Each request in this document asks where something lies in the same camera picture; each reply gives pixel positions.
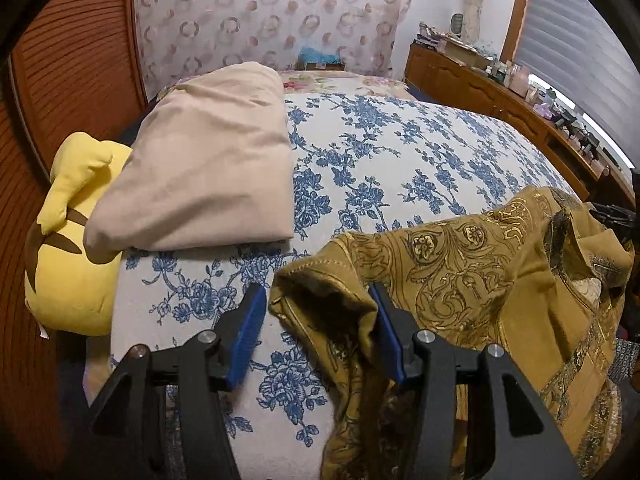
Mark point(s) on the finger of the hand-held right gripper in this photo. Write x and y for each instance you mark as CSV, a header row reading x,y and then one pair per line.
x,y
617,215

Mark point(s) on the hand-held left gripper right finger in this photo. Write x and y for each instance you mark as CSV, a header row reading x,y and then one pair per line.
x,y
387,332

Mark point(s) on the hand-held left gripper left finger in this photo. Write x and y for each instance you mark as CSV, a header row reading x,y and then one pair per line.
x,y
247,335

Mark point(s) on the mustard patterned shirt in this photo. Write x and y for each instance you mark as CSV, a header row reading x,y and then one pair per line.
x,y
475,280

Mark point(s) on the black mini tripod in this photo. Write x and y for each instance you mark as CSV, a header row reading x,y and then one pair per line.
x,y
567,122

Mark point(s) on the purple tissue pack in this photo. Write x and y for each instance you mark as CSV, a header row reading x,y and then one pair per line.
x,y
544,109

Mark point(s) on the pink bottle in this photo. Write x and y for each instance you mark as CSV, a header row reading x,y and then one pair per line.
x,y
520,82

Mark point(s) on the beige folded cloth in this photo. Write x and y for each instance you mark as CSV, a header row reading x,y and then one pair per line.
x,y
200,160

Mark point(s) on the blue floral bed sheet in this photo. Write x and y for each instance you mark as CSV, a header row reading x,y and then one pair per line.
x,y
400,150

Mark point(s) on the yellow plush toy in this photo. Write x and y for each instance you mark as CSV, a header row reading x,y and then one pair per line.
x,y
75,270

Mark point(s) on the grey window blind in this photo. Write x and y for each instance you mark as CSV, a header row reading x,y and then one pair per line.
x,y
565,25

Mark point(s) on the wooden cabinet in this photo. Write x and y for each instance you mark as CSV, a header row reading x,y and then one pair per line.
x,y
450,75

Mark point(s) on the open cardboard box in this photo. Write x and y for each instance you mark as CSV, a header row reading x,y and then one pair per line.
x,y
467,52

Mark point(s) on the small desk fan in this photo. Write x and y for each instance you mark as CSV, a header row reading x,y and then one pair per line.
x,y
455,22

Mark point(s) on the floral pillow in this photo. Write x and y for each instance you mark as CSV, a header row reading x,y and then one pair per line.
x,y
340,80

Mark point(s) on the stack of magazines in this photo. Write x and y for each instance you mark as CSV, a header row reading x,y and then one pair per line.
x,y
430,37

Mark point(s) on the tied lace curtain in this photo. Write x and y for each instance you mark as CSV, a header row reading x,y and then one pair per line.
x,y
472,0

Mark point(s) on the blue plastic bag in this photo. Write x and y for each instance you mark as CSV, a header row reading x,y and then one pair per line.
x,y
317,54

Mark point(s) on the wooden louvered wardrobe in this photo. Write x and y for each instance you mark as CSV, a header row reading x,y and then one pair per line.
x,y
75,70

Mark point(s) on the wooden window frame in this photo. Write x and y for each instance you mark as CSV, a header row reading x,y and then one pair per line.
x,y
517,5

